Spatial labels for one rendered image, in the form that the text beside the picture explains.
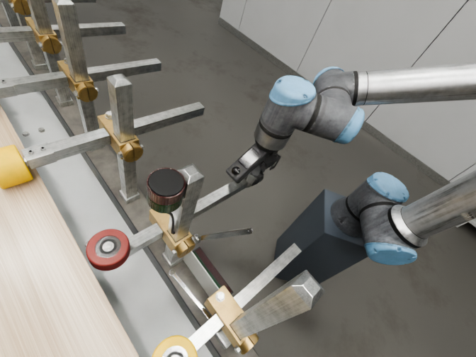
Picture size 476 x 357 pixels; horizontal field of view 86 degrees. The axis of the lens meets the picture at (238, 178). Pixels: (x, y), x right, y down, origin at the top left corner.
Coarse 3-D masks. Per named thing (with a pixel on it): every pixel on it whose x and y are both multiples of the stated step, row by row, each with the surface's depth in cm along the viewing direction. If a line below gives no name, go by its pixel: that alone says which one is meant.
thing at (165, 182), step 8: (152, 176) 40; (160, 176) 41; (168, 176) 41; (176, 176) 42; (152, 184) 40; (160, 184) 40; (168, 184) 40; (176, 184) 41; (160, 192) 39; (168, 192) 39; (176, 192) 40
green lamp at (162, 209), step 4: (148, 200) 42; (180, 200) 42; (148, 204) 42; (152, 204) 41; (156, 204) 41; (176, 204) 42; (180, 204) 44; (152, 208) 42; (156, 208) 42; (160, 208) 41; (164, 208) 41; (168, 208) 42; (172, 208) 42; (176, 208) 43; (160, 212) 42; (164, 212) 42; (168, 212) 43
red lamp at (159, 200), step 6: (162, 168) 42; (168, 168) 42; (150, 174) 41; (150, 192) 39; (180, 192) 40; (150, 198) 40; (156, 198) 39; (162, 198) 39; (168, 198) 39; (174, 198) 40; (180, 198) 42; (162, 204) 40; (168, 204) 40
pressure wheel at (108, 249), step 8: (104, 232) 53; (112, 232) 54; (120, 232) 54; (96, 240) 52; (104, 240) 53; (112, 240) 53; (120, 240) 53; (128, 240) 54; (88, 248) 51; (96, 248) 51; (104, 248) 52; (112, 248) 52; (120, 248) 52; (128, 248) 53; (88, 256) 50; (96, 256) 50; (104, 256) 51; (112, 256) 51; (120, 256) 51; (96, 264) 50; (104, 264) 50; (112, 264) 50; (120, 264) 53
